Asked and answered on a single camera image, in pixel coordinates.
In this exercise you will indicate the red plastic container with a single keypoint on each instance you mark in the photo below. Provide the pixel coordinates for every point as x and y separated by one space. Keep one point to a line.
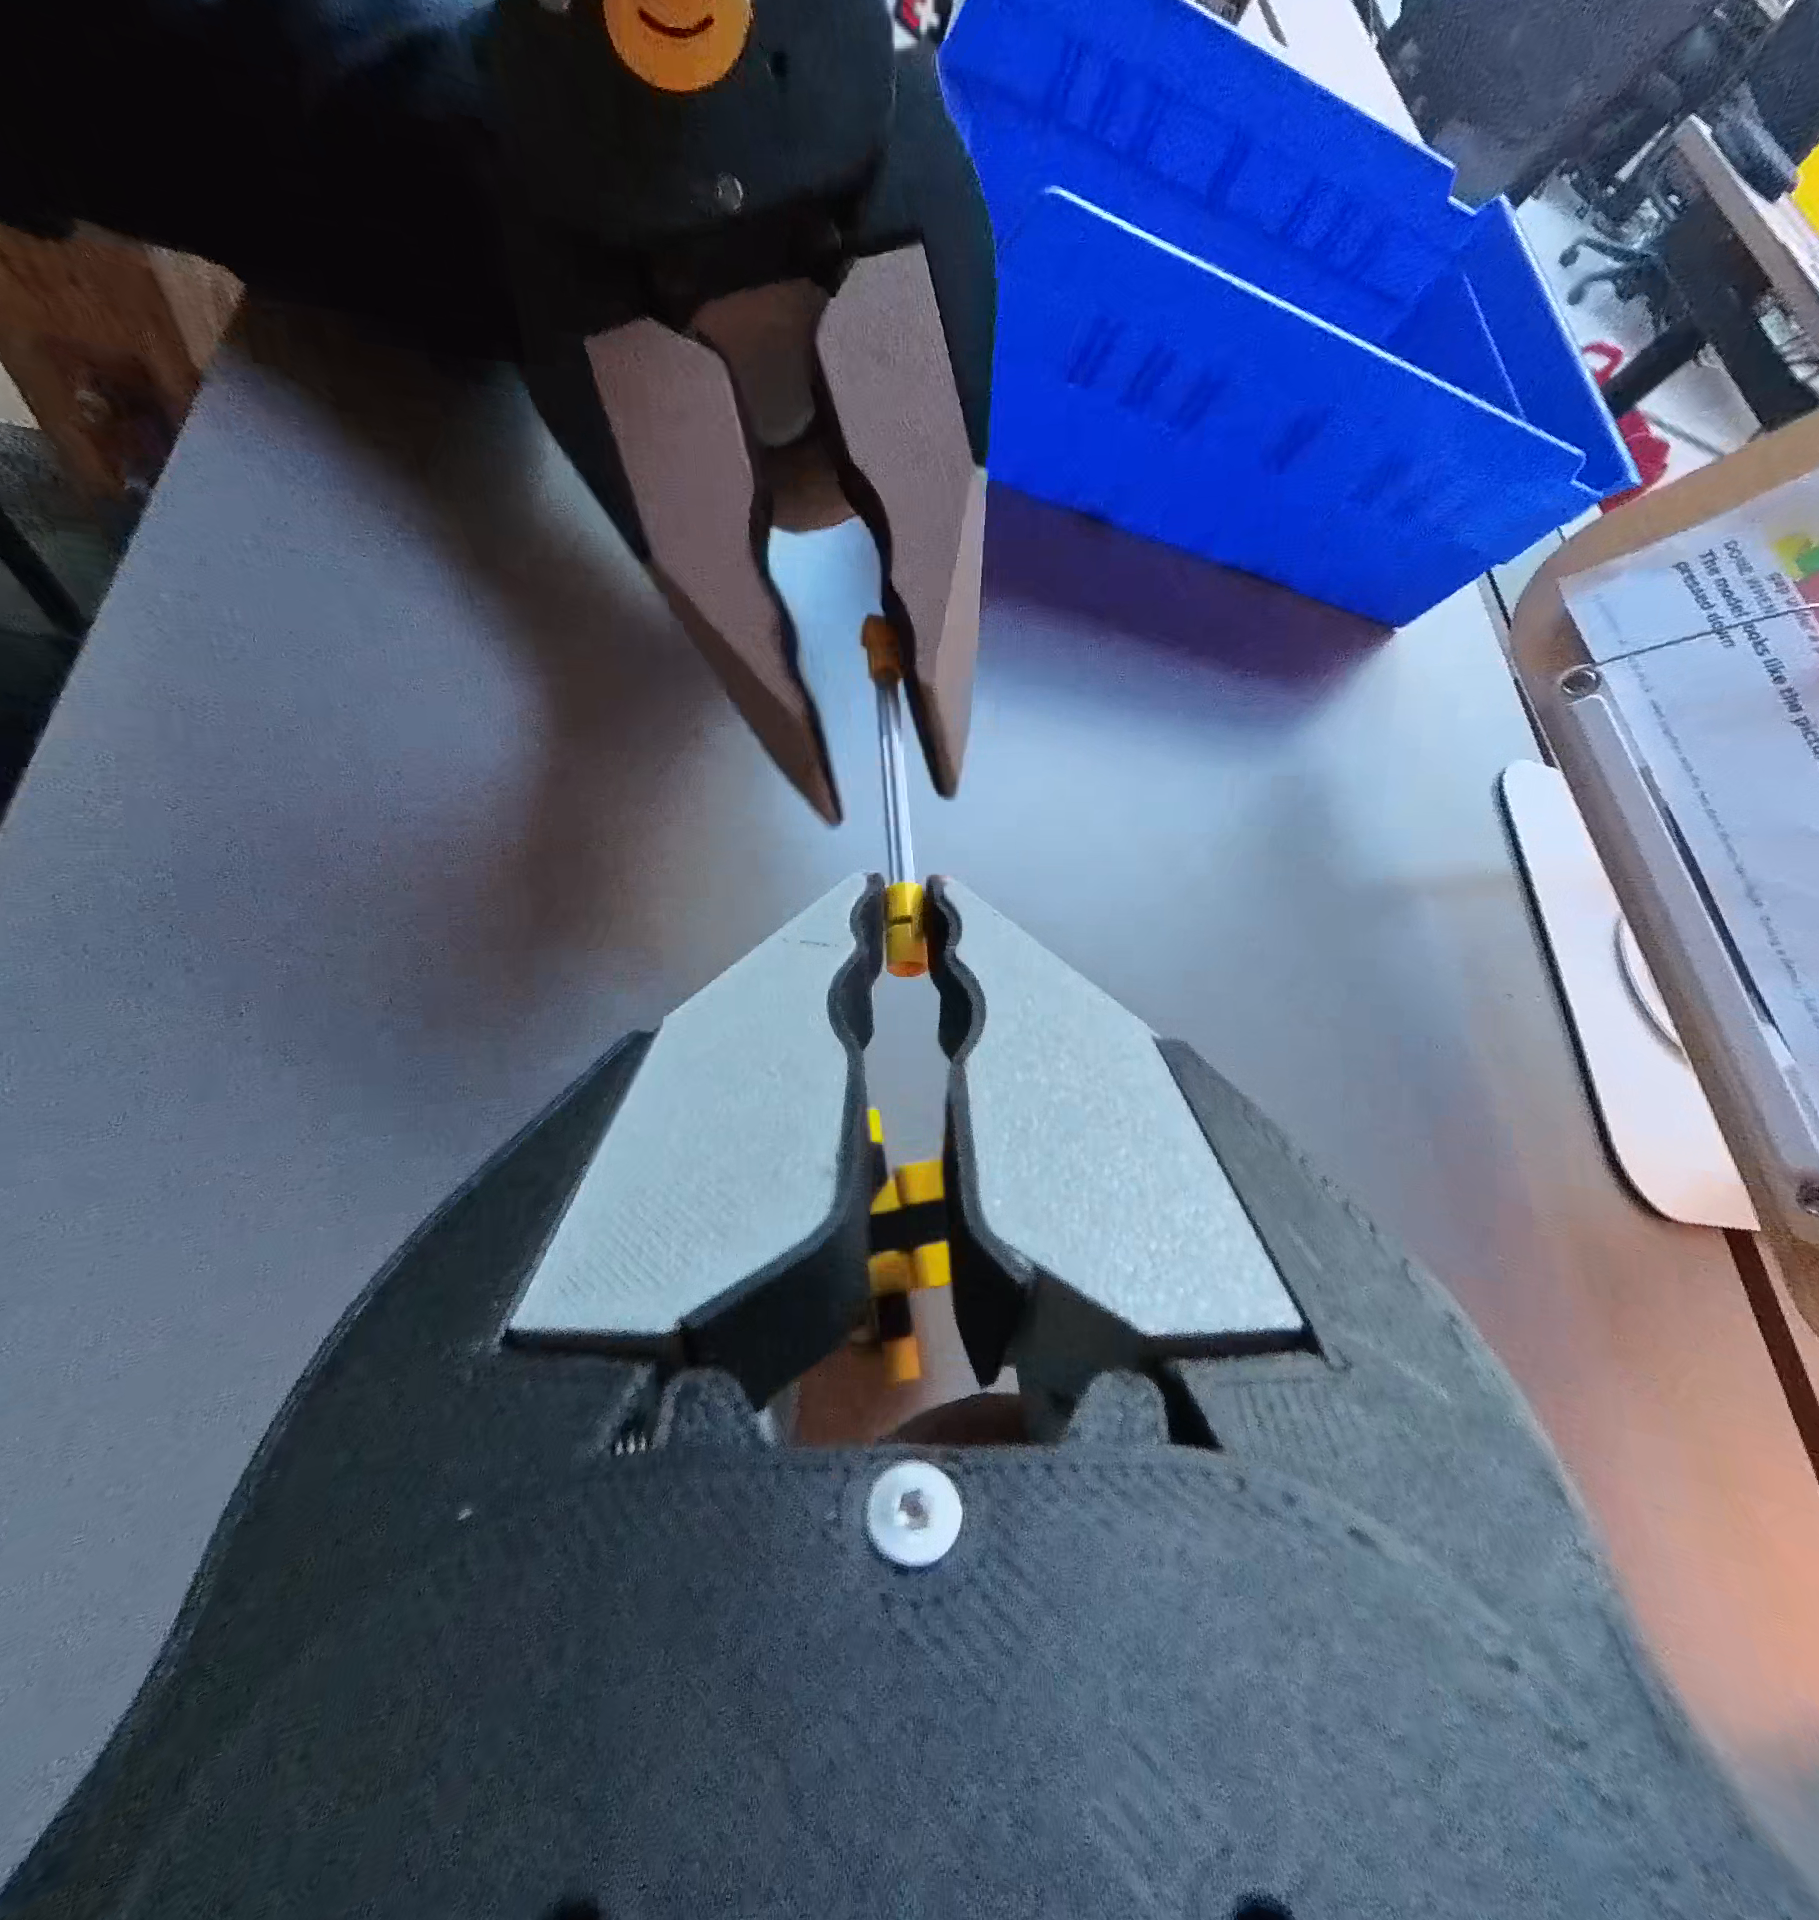
1617 406

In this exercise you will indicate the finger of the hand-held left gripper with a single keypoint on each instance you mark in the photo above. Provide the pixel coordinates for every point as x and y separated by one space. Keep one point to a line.
911 450
684 450

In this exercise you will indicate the yellow lego model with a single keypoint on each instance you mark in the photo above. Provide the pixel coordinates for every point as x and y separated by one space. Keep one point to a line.
902 1246

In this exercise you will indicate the instruction sign stand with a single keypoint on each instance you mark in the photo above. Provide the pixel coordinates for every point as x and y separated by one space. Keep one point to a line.
1690 960

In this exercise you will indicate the black office chair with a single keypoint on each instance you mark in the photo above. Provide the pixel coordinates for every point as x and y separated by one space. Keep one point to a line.
1538 90

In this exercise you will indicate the yellow lego bush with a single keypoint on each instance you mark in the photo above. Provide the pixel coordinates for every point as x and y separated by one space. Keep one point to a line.
879 648

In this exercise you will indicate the small yellow lego connector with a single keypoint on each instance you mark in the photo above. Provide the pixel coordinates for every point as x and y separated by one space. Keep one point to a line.
903 931

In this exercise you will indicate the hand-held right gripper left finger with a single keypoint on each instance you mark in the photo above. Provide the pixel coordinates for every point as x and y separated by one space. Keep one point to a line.
716 1170

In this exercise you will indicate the wooden table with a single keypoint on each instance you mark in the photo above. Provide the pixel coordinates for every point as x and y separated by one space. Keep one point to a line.
1765 285

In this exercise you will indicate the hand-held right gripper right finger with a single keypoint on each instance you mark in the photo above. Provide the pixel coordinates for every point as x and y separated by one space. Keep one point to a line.
1119 1185

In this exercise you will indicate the light grey lego axle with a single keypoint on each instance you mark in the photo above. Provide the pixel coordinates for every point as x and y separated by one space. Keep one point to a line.
893 779

